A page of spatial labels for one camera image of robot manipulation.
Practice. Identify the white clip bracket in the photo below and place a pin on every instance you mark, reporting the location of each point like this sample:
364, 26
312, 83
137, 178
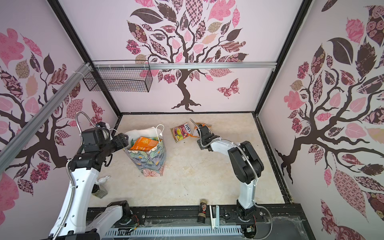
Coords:
215, 216

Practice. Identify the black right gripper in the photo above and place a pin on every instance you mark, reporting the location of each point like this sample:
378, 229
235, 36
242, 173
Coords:
201, 143

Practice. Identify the black wire basket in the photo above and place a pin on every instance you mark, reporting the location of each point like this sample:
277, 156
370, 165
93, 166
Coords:
133, 76

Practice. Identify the aluminium rail left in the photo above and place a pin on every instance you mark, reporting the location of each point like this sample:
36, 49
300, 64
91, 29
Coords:
12, 149

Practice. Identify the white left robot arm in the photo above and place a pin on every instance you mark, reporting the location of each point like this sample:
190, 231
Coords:
83, 169

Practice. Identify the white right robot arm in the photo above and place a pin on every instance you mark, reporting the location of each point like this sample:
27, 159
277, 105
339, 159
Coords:
247, 167

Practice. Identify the yellow-pink Fox's candy packet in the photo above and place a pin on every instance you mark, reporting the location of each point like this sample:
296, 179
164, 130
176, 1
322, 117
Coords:
181, 132

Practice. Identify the aluminium rail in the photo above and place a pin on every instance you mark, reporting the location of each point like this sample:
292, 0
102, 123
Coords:
190, 66
12, 149

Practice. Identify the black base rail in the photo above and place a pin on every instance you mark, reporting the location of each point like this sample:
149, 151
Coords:
227, 213

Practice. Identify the small orange snack packet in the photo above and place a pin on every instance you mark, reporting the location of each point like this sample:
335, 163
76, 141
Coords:
196, 132

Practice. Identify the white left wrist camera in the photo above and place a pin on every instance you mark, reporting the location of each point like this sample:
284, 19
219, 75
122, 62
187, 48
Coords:
105, 130

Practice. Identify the grey slotted cable duct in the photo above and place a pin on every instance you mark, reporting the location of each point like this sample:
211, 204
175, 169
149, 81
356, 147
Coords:
157, 232

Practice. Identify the spice jar black lid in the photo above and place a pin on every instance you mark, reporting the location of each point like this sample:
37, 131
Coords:
99, 191

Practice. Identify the brown cylindrical bottle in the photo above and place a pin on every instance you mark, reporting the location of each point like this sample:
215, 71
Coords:
202, 211

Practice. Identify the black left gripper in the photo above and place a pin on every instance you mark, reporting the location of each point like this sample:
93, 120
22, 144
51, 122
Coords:
120, 140

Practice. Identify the floral paper gift bag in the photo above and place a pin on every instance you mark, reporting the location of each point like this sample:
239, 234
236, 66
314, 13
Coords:
151, 163

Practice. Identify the aluminium rail back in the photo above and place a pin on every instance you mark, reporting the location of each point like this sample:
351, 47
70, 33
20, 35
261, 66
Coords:
190, 66

